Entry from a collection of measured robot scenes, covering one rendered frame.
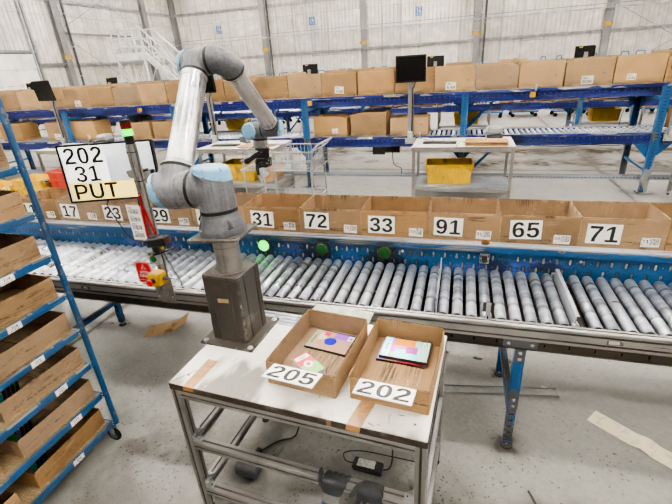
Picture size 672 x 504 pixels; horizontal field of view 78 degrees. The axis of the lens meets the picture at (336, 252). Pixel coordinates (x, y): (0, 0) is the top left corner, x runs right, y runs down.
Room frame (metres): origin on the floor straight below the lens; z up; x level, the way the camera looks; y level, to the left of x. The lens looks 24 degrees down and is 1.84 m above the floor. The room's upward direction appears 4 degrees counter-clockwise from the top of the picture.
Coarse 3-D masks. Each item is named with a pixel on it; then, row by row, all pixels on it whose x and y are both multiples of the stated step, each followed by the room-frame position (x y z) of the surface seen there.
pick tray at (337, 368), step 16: (304, 320) 1.56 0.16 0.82; (320, 320) 1.58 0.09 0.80; (336, 320) 1.55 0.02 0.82; (352, 320) 1.52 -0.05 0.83; (288, 336) 1.42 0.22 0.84; (304, 336) 1.52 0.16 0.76; (272, 352) 1.30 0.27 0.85; (288, 352) 1.41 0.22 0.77; (304, 352) 1.41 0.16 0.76; (320, 352) 1.40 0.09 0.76; (352, 352) 1.31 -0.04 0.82; (336, 368) 1.30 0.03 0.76; (288, 384) 1.22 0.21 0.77; (320, 384) 1.16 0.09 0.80; (336, 384) 1.16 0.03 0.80
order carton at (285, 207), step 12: (252, 204) 2.71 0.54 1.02; (264, 204) 2.85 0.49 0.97; (276, 204) 2.82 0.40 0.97; (288, 204) 2.79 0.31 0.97; (300, 204) 2.77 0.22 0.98; (276, 216) 2.51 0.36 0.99; (288, 216) 2.48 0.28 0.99; (264, 228) 2.54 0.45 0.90; (276, 228) 2.51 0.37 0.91; (300, 228) 2.46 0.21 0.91
